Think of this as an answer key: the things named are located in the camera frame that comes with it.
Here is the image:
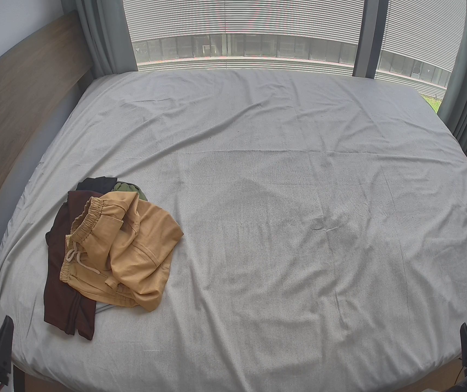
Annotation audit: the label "tan shorts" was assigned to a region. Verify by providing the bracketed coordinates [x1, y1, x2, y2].
[60, 191, 185, 313]

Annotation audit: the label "bed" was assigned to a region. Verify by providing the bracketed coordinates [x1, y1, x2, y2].
[0, 10, 467, 392]

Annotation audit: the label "brown garment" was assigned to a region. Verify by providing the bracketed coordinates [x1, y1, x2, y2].
[43, 190, 105, 341]

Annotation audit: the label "black garment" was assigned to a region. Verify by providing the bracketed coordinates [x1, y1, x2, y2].
[76, 176, 120, 195]

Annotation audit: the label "green garment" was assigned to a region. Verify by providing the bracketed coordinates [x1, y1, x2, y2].
[113, 181, 149, 202]

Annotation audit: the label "window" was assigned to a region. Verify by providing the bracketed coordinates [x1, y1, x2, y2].
[117, 0, 467, 99]

